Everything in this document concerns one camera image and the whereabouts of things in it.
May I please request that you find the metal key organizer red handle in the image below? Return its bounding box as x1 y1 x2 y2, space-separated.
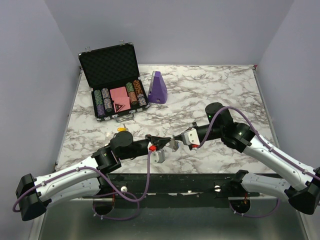
168 138 180 152

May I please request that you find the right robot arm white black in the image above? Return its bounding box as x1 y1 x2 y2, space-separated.
174 102 320 215

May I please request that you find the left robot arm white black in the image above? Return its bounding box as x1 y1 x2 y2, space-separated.
12 131 171 221

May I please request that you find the key with yellow tag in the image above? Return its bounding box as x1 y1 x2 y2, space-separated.
117 124 128 132

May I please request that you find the purple metronome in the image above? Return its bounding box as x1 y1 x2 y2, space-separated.
147 71 168 104

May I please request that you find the pink playing card deck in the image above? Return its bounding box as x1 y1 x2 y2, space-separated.
110 86 131 112

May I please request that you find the black poker chip case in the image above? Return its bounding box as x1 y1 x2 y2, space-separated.
78 43 150 122

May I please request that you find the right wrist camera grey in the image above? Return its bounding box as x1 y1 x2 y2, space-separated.
182 131 197 150

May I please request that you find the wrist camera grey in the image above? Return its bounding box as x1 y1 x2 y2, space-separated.
150 149 166 164
182 131 197 150

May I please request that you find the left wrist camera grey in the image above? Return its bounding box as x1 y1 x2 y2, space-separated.
150 149 166 164

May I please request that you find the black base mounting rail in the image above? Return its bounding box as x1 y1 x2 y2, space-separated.
93 173 259 211

